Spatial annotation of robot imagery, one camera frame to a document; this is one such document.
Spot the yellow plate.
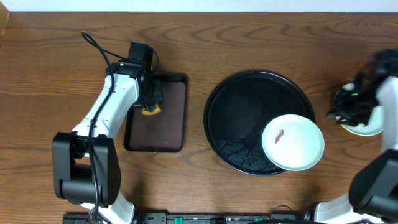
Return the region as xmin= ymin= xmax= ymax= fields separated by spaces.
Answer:
xmin=336 ymin=116 xmax=373 ymax=137

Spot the pale green plate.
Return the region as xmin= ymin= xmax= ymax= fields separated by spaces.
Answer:
xmin=341 ymin=97 xmax=384 ymax=135

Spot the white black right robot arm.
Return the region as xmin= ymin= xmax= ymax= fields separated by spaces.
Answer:
xmin=311 ymin=75 xmax=397 ymax=223

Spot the black round tray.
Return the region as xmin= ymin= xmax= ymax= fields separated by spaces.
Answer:
xmin=203 ymin=70 xmax=315 ymax=175

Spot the mint plate with red stain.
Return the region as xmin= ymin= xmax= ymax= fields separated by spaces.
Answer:
xmin=261 ymin=114 xmax=325 ymax=171

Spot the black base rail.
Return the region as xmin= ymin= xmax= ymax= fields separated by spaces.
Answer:
xmin=62 ymin=212 xmax=312 ymax=224

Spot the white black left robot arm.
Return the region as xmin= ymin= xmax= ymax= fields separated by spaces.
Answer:
xmin=52 ymin=60 xmax=154 ymax=223

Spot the black rectangular tray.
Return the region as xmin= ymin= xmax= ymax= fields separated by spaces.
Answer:
xmin=123 ymin=75 xmax=187 ymax=153

